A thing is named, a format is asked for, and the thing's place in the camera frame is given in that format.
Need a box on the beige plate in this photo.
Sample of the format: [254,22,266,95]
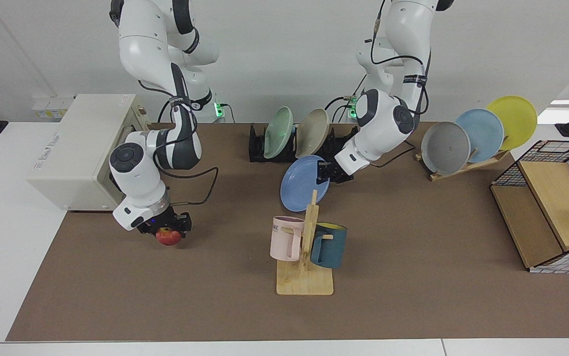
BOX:
[295,108,331,159]

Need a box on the wooden plate rack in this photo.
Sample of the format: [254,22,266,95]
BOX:
[414,150,510,182]

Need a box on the brown table cloth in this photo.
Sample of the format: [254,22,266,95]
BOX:
[5,122,569,342]

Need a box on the dark teal cup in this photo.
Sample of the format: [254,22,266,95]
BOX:
[310,222,348,269]

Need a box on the black dish rack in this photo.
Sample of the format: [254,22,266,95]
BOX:
[248,124,359,164]

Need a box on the light blue plate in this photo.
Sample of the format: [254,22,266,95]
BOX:
[455,108,505,164]

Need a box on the yellow plate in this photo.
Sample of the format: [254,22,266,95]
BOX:
[486,95,538,151]

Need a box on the wire basket with wooden floor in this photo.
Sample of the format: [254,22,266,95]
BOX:
[490,140,569,274]

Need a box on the wooden cup stand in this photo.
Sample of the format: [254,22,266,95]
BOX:
[276,189,335,296]

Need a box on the white socket box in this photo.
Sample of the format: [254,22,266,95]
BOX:
[31,96,75,123]

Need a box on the pale green plate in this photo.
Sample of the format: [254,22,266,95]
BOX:
[263,106,295,159]

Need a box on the pink cup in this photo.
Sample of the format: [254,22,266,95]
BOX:
[270,216,306,262]

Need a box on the red yellow apple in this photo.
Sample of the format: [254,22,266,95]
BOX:
[156,227,183,246]

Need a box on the grey plate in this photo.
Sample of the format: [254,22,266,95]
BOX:
[421,121,471,176]

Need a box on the pale toaster oven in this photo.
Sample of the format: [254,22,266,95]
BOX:
[26,94,152,212]

